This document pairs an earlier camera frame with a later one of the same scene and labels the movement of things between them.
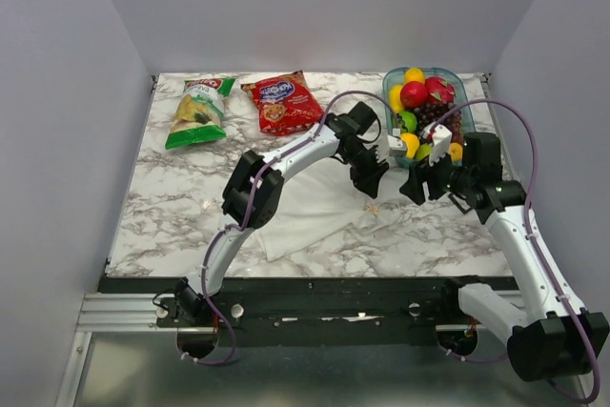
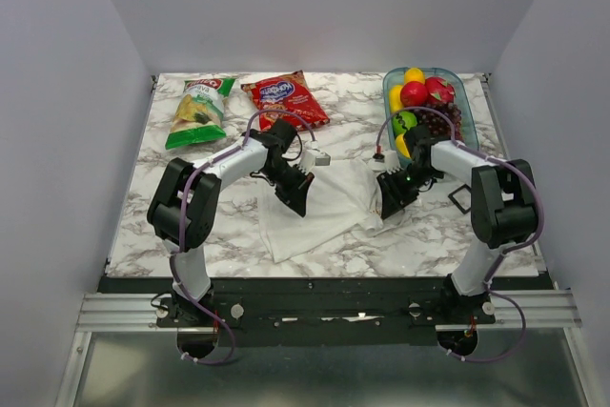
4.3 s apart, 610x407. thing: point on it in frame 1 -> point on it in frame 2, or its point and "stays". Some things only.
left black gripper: [367, 180] -> [296, 195]
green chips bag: [199, 112] stays
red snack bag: [284, 104] stays
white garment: [318, 204] stays
